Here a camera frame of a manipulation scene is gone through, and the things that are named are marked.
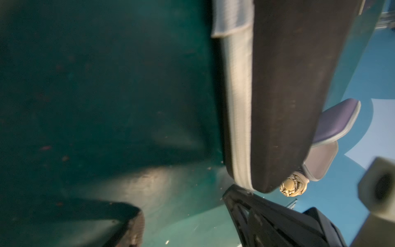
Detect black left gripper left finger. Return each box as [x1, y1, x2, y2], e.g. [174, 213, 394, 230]
[103, 211, 145, 247]

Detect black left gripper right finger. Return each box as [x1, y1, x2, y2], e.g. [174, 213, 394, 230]
[222, 185, 347, 247]

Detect black zippered umbrella sleeve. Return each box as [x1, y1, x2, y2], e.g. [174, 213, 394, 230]
[211, 1, 364, 193]

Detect beige folded umbrella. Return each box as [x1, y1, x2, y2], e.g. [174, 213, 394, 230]
[279, 171, 310, 197]

